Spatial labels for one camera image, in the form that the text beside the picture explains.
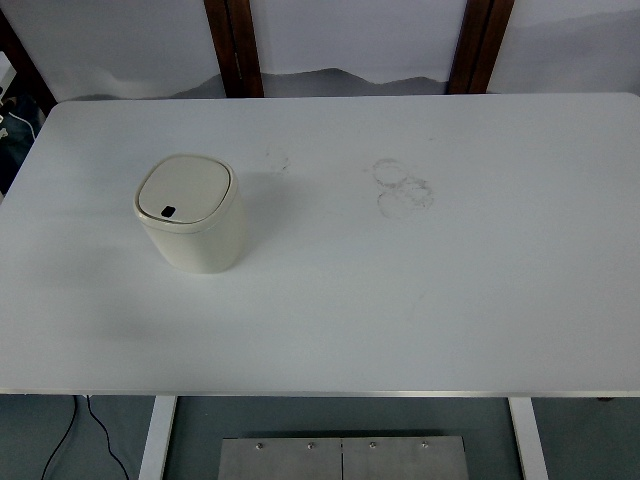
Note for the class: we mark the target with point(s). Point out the white box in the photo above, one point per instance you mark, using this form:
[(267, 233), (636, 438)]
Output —
[(5, 75)]

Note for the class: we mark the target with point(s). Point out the grey metal plate with screws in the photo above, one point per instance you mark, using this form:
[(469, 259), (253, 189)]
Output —
[(300, 462)]

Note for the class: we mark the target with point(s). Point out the white table leg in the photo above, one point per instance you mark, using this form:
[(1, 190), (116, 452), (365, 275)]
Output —
[(157, 440), (529, 440)]

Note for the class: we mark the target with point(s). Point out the white landscape screen panel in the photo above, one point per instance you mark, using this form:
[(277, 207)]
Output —
[(125, 40), (575, 40), (355, 35)]

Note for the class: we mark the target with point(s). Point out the small cream lidded trash bin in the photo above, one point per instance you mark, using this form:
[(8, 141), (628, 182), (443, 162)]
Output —
[(200, 250)]

